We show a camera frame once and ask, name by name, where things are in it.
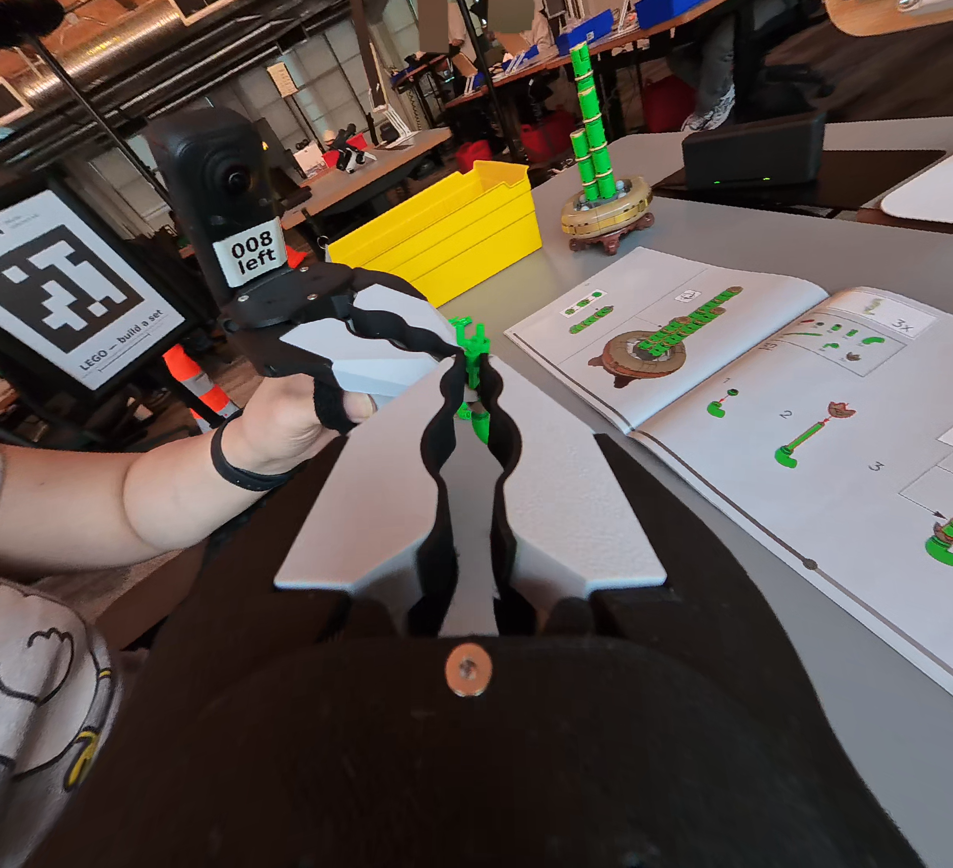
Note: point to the black box device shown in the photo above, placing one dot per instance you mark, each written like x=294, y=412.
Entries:
x=752, y=153

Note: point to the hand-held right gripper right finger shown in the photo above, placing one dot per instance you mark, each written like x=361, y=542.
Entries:
x=581, y=510

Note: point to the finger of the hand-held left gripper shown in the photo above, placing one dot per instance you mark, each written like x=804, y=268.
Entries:
x=394, y=309
x=372, y=373

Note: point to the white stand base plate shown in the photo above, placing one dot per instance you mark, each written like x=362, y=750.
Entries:
x=923, y=197

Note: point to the black fuzzy microphone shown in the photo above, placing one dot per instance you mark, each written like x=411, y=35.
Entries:
x=30, y=19

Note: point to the green lego bamboo stem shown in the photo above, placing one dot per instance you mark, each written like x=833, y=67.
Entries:
x=470, y=361

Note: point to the black framed marker sign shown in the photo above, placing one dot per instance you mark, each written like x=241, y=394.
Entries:
x=67, y=272

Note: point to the person's left forearm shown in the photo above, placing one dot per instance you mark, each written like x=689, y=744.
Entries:
x=89, y=503

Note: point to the person's left hand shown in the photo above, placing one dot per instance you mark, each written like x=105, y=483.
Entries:
x=275, y=421

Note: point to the lego bamboo pot model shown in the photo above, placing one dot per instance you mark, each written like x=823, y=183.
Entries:
x=603, y=205

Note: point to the yellow plastic bin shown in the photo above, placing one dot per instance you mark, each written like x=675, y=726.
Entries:
x=447, y=242

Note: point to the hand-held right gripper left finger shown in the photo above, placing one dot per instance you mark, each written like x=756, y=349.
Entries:
x=372, y=510

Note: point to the person's grey printed shirt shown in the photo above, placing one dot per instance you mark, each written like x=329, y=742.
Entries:
x=45, y=697

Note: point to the orange traffic cone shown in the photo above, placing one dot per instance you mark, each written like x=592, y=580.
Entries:
x=197, y=376

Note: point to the dark desk mat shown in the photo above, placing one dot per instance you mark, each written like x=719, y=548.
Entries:
x=856, y=186

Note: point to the black microphone pole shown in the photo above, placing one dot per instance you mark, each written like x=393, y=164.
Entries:
x=89, y=108

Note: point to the black wristband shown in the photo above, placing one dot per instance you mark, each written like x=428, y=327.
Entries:
x=238, y=473

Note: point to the lego instruction booklet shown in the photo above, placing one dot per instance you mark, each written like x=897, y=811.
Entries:
x=744, y=421

